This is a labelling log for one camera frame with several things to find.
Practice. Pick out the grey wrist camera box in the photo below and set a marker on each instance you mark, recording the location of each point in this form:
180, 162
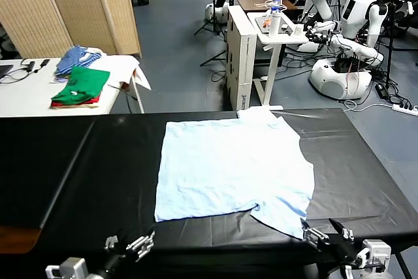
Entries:
70, 267
377, 253

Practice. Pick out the tall white cardboard box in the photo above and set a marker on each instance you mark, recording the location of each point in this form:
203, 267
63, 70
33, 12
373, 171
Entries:
243, 63

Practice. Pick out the black table cover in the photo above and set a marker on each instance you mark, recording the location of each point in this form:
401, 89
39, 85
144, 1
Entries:
98, 168

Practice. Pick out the purple card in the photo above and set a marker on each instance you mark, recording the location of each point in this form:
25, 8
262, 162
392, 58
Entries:
59, 79

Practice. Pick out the black tripod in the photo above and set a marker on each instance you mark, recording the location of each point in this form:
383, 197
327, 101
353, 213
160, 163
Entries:
214, 14

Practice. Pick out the white side table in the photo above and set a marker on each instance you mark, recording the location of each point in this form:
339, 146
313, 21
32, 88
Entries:
23, 96

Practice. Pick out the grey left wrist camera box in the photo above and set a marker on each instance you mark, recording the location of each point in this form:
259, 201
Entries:
70, 267

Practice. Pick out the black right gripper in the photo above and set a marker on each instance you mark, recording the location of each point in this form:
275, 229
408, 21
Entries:
339, 249

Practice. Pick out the small white robot base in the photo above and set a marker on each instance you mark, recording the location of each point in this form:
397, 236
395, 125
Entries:
215, 12

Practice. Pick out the folded red shirt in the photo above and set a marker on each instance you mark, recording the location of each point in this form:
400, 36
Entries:
94, 99

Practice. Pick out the small white cup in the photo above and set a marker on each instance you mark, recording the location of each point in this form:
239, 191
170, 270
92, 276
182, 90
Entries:
299, 30

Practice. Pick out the black light stand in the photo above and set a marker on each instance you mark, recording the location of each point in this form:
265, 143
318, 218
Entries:
390, 43

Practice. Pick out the white humanoid robot with base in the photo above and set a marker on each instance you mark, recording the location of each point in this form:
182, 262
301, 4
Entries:
339, 79

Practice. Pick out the blue striped shirt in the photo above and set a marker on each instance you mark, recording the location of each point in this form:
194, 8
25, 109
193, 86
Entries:
70, 58

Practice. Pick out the bamboo folding screen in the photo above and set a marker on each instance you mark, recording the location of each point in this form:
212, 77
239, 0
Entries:
65, 4

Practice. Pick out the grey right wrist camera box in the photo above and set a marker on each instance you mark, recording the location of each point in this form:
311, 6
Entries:
377, 253

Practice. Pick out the light blue t-shirt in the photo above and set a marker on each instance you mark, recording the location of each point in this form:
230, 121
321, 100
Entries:
228, 168

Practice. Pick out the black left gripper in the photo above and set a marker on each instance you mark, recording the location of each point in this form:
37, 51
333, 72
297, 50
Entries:
121, 264

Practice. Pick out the clear water bottle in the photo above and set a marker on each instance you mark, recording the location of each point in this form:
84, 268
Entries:
276, 6

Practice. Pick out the white cloth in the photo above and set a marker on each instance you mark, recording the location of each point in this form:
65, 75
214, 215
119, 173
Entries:
117, 66

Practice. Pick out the white power strip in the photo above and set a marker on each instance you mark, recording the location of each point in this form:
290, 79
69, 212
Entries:
405, 107

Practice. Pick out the white cylinder flask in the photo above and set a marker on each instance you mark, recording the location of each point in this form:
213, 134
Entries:
274, 25

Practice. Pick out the white standing desk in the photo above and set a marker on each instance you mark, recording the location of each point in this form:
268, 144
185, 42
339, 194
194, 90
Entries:
277, 57

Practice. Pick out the folded green shirt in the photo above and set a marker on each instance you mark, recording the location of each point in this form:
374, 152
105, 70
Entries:
85, 83

